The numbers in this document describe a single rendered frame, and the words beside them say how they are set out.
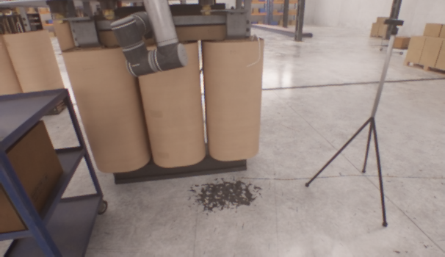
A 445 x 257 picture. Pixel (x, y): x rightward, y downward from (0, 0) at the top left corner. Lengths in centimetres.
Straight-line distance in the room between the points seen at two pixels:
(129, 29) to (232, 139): 101
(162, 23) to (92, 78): 68
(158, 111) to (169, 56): 57
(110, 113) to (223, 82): 76
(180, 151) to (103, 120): 55
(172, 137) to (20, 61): 257
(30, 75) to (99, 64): 227
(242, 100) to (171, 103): 47
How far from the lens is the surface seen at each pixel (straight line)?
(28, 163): 121
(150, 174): 199
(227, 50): 144
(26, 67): 371
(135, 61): 111
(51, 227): 177
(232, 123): 160
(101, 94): 157
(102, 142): 173
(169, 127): 158
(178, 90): 148
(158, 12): 105
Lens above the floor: 125
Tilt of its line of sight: 25 degrees down
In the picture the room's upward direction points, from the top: 2 degrees counter-clockwise
